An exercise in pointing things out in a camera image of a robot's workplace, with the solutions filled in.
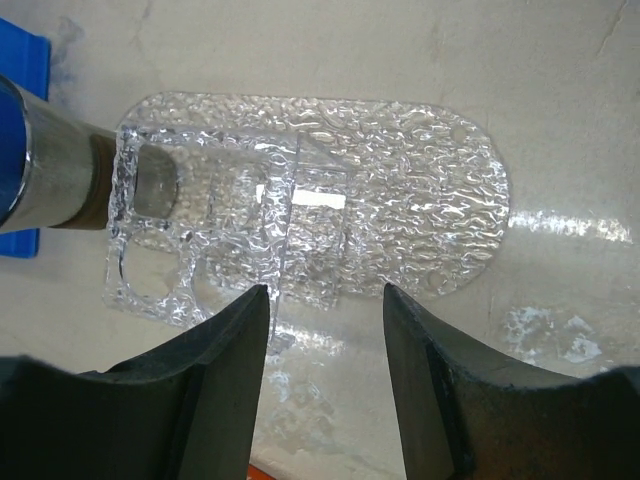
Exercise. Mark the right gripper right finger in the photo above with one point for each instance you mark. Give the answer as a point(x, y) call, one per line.
point(468, 411)

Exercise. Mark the dark smoked plastic cup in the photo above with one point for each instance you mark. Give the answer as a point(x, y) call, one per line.
point(68, 167)

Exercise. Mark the orange razor box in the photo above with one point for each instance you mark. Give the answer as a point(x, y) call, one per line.
point(255, 473)

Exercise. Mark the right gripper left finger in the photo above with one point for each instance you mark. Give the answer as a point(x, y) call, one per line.
point(185, 409)

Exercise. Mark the clear textured acrylic tray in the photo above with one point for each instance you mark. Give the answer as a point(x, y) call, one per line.
point(424, 204)

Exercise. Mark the blue plastic bin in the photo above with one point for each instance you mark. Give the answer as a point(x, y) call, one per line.
point(25, 60)

